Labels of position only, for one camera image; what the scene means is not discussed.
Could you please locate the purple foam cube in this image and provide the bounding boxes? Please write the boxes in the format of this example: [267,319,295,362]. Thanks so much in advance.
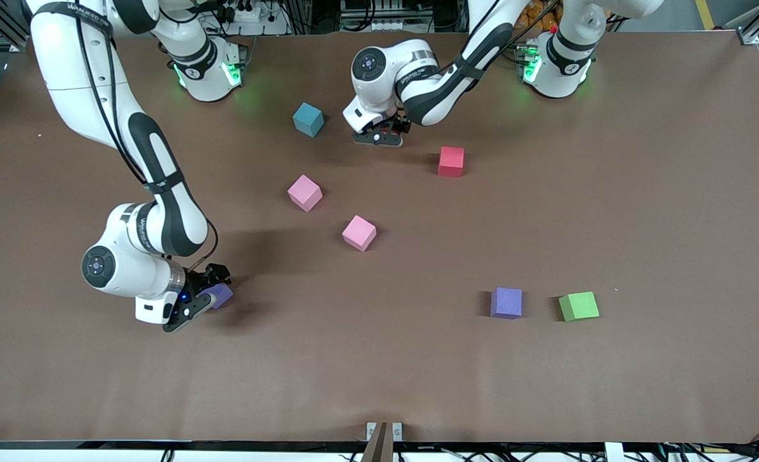
[201,283,234,311]
[490,287,523,320]

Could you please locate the red foam cube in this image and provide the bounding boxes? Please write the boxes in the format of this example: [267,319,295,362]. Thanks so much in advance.
[438,146,465,178]

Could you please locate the pink foam cube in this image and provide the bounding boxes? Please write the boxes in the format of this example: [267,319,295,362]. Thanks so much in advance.
[342,215,377,252]
[287,175,323,213]

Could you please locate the teal foam cube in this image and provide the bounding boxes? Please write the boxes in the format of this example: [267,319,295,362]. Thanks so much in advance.
[293,103,325,138]

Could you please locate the metal equipment rack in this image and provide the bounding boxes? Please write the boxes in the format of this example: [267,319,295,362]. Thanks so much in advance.
[339,0,434,33]

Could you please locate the black table edge trim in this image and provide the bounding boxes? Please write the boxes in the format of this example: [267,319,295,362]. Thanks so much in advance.
[0,439,759,450]

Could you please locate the orange bagged items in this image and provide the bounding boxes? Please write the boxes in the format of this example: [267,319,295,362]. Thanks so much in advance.
[514,0,561,33]

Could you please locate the white power strip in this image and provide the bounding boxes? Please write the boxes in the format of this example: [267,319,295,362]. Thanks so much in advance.
[222,0,272,21]

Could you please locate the green foam cube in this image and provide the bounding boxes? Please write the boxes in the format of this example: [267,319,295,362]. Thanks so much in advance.
[558,291,600,322]

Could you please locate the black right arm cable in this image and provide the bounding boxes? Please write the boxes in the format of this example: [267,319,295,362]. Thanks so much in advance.
[74,6,219,277]

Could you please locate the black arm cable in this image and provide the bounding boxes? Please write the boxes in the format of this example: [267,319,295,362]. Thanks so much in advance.
[440,0,563,74]
[74,6,219,277]

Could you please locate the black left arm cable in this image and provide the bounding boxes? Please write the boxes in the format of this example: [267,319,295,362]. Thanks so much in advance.
[440,0,563,74]

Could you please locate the brown support post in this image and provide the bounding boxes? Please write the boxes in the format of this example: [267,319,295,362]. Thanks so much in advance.
[361,422,394,462]

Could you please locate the small metal bracket plate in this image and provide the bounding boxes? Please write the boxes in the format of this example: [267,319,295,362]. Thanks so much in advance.
[366,422,403,443]

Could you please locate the tangled dark cable bundle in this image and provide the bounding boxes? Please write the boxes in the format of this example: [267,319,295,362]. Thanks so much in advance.
[658,431,759,462]

